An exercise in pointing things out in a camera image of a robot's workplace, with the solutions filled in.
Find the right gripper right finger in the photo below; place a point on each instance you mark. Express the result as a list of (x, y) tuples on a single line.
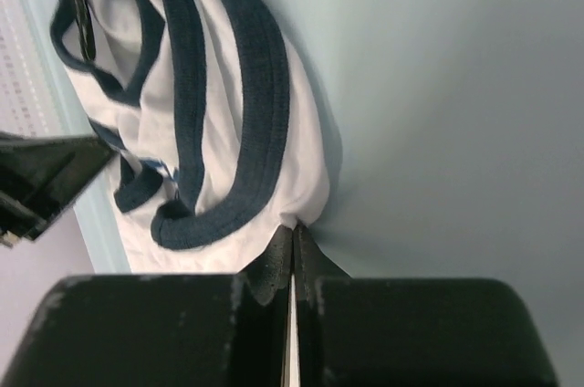
[(411, 331)]

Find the white tank top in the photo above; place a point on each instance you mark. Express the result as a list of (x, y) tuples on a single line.
[(209, 110)]

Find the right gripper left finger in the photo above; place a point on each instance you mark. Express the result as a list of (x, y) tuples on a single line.
[(162, 330)]

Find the white plastic basket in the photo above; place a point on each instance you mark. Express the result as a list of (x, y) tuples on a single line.
[(27, 107)]

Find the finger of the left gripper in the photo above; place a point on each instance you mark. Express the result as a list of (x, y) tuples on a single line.
[(41, 178)]

